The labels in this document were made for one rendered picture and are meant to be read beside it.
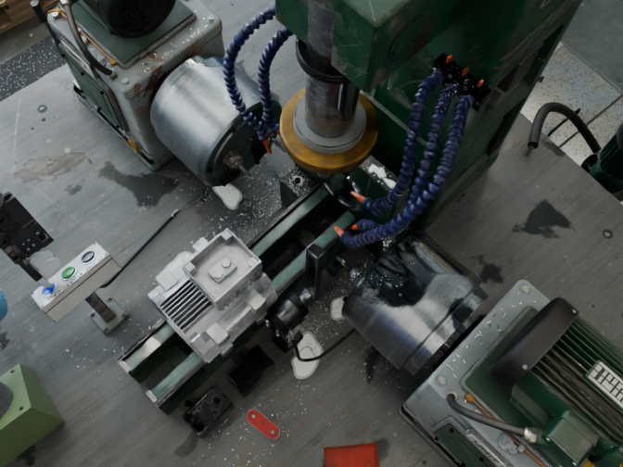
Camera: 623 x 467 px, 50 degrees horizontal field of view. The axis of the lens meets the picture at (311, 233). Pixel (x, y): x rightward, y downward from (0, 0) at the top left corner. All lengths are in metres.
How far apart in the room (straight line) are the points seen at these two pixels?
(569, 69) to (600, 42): 0.73
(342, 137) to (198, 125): 0.39
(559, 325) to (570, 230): 0.75
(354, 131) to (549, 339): 0.47
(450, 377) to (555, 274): 0.61
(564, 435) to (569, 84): 1.65
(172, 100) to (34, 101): 0.61
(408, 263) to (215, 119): 0.51
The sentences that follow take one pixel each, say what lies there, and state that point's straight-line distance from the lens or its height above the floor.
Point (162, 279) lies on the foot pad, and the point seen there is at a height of 1.07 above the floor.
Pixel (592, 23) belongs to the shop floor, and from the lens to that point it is 3.39.
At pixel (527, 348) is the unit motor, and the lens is 1.10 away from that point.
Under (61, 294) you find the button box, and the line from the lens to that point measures 1.43.
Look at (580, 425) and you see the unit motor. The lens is 1.15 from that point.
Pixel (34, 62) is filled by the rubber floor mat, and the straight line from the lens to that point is 3.15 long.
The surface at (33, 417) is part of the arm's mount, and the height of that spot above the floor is 0.95.
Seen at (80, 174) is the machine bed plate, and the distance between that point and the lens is 1.86.
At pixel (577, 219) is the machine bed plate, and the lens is 1.87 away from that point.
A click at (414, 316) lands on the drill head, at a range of 1.29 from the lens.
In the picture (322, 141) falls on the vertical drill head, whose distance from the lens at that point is 1.18.
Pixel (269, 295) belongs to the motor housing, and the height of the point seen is 1.05.
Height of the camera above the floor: 2.37
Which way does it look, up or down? 67 degrees down
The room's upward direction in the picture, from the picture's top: 3 degrees clockwise
